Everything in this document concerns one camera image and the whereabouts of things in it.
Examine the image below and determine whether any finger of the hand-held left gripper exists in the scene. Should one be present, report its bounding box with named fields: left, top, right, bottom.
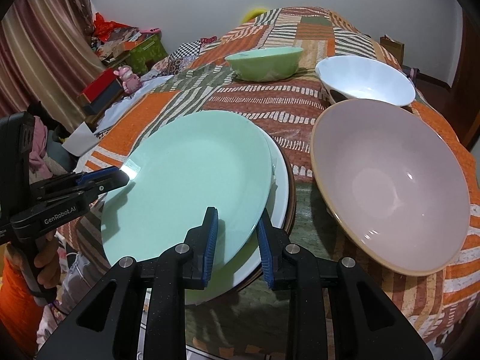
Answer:
left=35, top=174, right=130, bottom=211
left=30, top=166, right=126, bottom=196

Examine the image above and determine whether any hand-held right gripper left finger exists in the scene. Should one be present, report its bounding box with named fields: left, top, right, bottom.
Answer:
left=35, top=206, right=220, bottom=360

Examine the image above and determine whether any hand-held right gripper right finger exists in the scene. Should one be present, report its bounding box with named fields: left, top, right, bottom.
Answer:
left=256, top=208, right=446, bottom=360

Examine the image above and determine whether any white plate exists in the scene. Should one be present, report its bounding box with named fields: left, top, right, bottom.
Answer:
left=225, top=131, right=290, bottom=293

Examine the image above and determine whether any green plate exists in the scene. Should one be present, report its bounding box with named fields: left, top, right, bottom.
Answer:
left=100, top=110, right=276, bottom=305

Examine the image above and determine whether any pink bowl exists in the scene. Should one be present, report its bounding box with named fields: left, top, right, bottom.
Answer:
left=310, top=98, right=471, bottom=277

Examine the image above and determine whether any green bowl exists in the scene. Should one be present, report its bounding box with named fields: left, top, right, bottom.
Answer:
left=224, top=47, right=304, bottom=82

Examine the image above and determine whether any white bowl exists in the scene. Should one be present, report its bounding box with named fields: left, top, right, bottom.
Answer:
left=315, top=55, right=416, bottom=107

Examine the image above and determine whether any person's left hand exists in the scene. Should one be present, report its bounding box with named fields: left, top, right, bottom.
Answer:
left=34, top=230, right=63, bottom=290

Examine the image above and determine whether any white paper sheet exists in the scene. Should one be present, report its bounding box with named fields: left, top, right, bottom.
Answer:
left=62, top=122, right=100, bottom=156

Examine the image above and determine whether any pink scarf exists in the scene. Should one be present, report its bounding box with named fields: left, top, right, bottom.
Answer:
left=30, top=118, right=54, bottom=178

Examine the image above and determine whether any white floral cloth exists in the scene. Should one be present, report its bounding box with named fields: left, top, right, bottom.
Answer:
left=37, top=249, right=113, bottom=346

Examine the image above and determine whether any red box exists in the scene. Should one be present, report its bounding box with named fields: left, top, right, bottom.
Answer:
left=77, top=68, right=121, bottom=106

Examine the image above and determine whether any pink rabbit toy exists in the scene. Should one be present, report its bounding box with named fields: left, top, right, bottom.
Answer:
left=113, top=65, right=142, bottom=94

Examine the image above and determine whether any green box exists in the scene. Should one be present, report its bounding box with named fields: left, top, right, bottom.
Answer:
left=127, top=34, right=168, bottom=76

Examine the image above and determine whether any striped curtain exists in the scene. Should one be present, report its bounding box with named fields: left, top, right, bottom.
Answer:
left=0, top=0, right=109, bottom=132

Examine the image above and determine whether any pile of papers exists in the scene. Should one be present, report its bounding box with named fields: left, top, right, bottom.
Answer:
left=92, top=24, right=151, bottom=61

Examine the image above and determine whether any checkered patchwork cloth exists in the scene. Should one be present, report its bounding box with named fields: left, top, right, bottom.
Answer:
left=150, top=37, right=218, bottom=79

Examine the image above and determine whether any red plastic bag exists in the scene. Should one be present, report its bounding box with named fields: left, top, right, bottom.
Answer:
left=93, top=12, right=114, bottom=40

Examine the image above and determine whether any striped patchwork blanket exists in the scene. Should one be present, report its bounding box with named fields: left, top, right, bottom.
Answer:
left=75, top=5, right=480, bottom=360

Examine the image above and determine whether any yellow foam tube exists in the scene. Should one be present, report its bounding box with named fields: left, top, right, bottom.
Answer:
left=242, top=6, right=268, bottom=23

